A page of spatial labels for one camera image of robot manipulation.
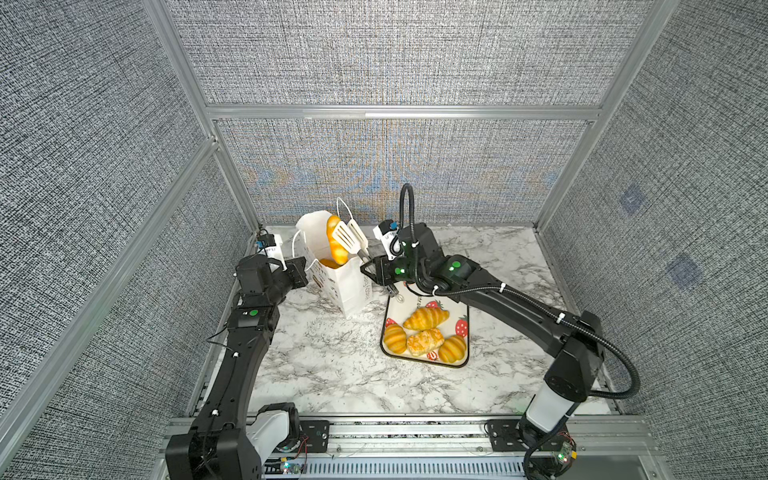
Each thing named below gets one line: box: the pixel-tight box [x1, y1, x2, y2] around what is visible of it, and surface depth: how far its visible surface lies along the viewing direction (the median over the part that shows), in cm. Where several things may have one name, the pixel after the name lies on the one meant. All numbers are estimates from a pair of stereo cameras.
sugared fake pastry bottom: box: [407, 328, 445, 357], surface depth 87 cm
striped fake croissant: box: [326, 215, 349, 265], surface depth 77 cm
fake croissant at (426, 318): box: [403, 307, 450, 331], surface depth 92 cm
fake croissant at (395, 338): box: [384, 324, 407, 354], surface depth 87 cm
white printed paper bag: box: [296, 210, 373, 317], surface depth 85 cm
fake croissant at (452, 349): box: [438, 334, 466, 363], surface depth 86 cm
